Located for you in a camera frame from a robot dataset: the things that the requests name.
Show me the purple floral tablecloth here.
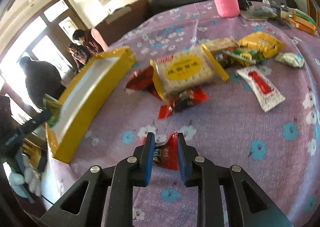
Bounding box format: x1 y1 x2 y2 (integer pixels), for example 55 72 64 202
42 1 319 226

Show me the large yellow cracker pack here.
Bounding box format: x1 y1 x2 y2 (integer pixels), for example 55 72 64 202
150 44 229 102

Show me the yellow snack bag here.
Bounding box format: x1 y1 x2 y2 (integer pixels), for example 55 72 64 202
238 31 285 59

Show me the small white snack packet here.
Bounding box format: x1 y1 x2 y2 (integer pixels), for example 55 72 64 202
275 52 304 68

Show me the red black candy on table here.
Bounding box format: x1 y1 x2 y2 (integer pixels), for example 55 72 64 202
214 52 234 69

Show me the yellow white foam box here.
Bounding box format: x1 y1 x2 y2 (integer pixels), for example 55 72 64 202
46 46 136 164

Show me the green pea snack packet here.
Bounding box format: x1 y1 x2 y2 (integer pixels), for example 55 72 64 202
223 48 266 67

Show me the seated person in red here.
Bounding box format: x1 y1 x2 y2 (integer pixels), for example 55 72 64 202
73 28 108 55

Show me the red black candy packet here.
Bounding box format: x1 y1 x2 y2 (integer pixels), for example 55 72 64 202
158 88 209 120

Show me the clear cracker pack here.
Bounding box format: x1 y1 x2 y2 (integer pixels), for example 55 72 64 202
203 36 239 54

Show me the brown sofa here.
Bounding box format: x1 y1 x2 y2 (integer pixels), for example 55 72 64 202
95 0 150 46

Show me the seated person in plaid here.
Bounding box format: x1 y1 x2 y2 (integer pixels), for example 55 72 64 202
68 43 91 70

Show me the standing person in dark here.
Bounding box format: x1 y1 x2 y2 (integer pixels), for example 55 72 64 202
19 56 66 109

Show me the white red snack packet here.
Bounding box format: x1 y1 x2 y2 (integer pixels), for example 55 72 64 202
235 66 286 113

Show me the dark red gold snack packet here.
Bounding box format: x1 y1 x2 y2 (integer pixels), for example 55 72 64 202
125 66 161 100

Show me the grey bag of seeds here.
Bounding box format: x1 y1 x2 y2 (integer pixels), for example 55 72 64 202
248 5 277 19

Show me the white gloved left hand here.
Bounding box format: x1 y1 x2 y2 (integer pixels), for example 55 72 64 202
9 154 41 198

